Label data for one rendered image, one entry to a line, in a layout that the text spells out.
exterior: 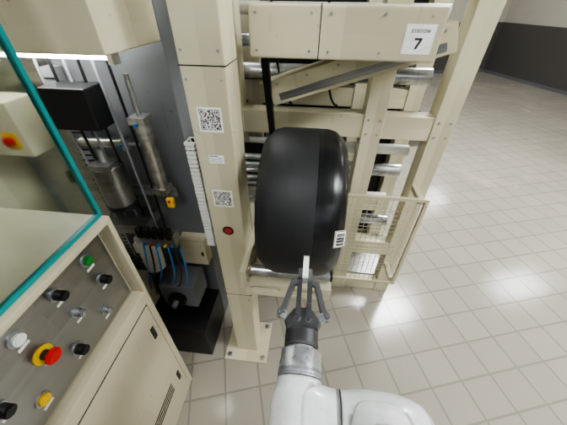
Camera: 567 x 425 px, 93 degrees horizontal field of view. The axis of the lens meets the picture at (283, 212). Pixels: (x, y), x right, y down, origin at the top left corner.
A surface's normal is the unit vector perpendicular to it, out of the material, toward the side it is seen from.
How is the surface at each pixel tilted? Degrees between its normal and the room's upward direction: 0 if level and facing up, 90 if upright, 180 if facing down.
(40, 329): 90
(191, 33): 90
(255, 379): 0
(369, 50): 90
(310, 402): 4
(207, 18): 90
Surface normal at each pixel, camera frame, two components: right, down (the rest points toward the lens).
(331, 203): 0.18, 0.06
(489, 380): 0.01, -0.78
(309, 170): -0.05, -0.29
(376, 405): -0.03, -0.99
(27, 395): 0.99, 0.07
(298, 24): -0.11, 0.62
